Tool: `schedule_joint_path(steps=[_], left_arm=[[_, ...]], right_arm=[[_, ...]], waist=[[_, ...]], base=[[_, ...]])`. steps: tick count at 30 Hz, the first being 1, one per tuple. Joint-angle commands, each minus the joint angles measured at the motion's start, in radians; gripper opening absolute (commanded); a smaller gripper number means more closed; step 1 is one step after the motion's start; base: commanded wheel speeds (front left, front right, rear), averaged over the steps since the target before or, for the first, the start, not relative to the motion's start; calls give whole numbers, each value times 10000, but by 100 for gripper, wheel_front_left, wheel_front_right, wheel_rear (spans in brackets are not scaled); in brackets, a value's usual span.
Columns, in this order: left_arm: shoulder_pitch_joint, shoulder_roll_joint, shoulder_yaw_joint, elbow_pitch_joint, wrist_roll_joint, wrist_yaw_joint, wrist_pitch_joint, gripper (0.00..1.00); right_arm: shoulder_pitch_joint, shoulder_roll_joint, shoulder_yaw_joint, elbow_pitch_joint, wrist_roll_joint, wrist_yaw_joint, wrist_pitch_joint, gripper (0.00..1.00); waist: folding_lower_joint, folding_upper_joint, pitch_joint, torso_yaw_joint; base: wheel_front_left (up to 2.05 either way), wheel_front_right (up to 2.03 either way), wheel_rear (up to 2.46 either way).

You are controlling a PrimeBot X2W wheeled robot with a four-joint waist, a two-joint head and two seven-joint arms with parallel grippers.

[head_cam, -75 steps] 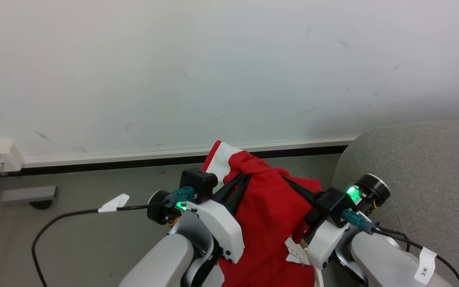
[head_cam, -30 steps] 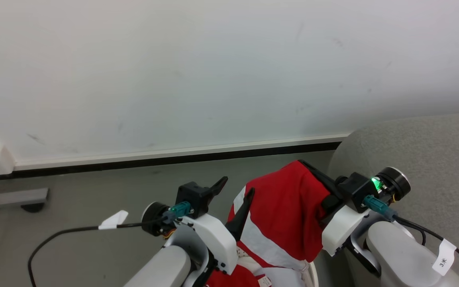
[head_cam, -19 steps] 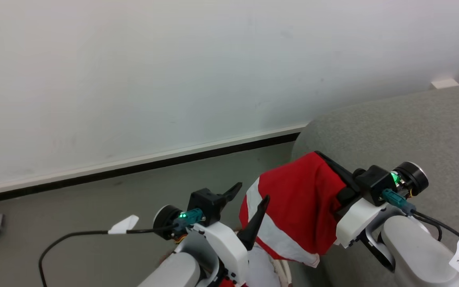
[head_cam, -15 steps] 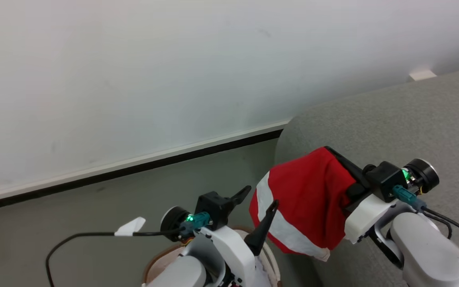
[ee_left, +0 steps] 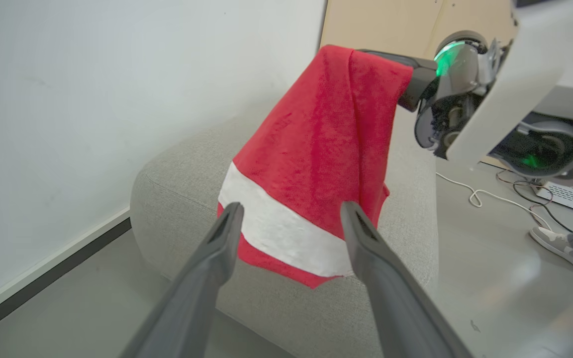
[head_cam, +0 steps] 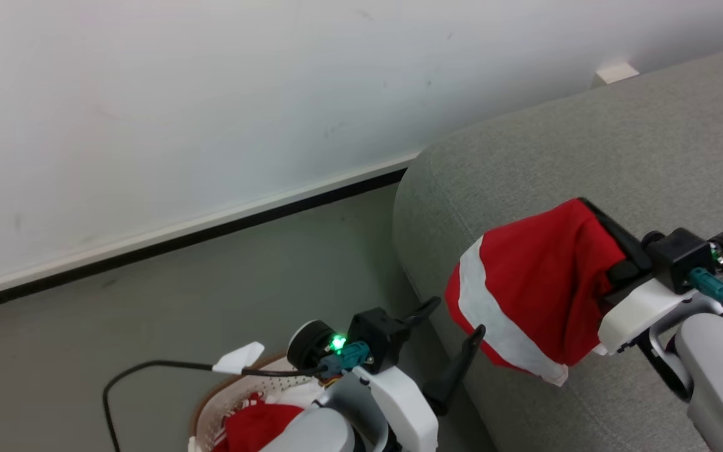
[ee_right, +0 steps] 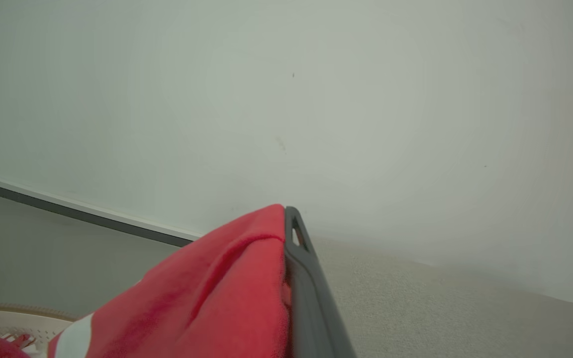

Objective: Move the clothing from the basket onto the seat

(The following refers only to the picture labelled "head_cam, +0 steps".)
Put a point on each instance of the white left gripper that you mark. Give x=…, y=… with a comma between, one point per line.
x=405, y=408

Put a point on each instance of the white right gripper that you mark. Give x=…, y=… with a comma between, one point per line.
x=641, y=307

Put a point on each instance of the red garment with white stripe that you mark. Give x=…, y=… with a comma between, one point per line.
x=537, y=282

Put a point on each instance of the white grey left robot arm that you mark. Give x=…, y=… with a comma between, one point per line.
x=311, y=433

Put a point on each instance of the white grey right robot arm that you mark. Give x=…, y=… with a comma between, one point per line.
x=722, y=376

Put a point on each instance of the white clothing in basket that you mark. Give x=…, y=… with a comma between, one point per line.
x=295, y=392

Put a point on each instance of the red clothing in basket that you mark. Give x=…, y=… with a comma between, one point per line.
x=255, y=427

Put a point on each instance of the white perforated laundry basket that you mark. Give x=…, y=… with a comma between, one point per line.
x=211, y=414

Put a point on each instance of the grey fabric sofa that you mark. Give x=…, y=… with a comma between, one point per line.
x=619, y=144

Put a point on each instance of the black and white skirting board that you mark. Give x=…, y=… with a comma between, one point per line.
x=179, y=235

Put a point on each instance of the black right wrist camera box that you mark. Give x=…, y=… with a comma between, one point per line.
x=678, y=254

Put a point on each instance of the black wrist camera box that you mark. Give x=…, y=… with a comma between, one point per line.
x=377, y=333
x=678, y=254

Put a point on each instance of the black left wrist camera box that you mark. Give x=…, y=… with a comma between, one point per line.
x=377, y=333

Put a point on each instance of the small white wall box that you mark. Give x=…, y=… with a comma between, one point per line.
x=615, y=73

